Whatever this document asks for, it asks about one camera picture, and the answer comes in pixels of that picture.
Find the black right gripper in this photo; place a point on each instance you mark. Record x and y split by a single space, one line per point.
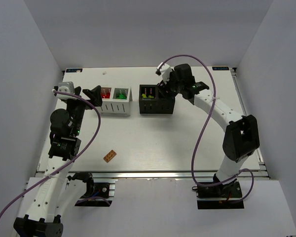
168 87

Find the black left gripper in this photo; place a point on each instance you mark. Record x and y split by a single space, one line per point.
81 99

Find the red arch lego brick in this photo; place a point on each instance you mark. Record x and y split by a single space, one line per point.
106 93

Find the lime rounded lego brick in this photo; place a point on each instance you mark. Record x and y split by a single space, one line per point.
147 96

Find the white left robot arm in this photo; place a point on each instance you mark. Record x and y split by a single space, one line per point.
58 191

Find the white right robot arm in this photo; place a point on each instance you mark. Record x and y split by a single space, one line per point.
241 135

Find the white two-compartment container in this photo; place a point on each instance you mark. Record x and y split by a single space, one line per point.
116 106

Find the green lego in white container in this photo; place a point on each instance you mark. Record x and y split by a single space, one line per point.
121 93

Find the black two-compartment container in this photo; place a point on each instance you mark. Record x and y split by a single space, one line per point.
158 105

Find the blue label sticker right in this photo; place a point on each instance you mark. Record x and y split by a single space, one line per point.
220 68

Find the blue label sticker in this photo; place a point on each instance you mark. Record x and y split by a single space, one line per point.
220 68
74 70

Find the blue label sticker left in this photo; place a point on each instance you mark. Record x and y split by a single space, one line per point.
74 70

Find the orange lego brick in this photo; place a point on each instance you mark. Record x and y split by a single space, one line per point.
109 156

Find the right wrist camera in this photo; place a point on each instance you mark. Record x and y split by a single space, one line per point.
164 70

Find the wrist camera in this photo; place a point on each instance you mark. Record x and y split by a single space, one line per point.
164 70
67 89

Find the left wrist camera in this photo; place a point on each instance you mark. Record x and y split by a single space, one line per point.
67 89

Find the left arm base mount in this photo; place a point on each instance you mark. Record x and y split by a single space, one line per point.
97 193

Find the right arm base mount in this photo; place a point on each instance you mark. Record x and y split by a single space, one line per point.
223 196

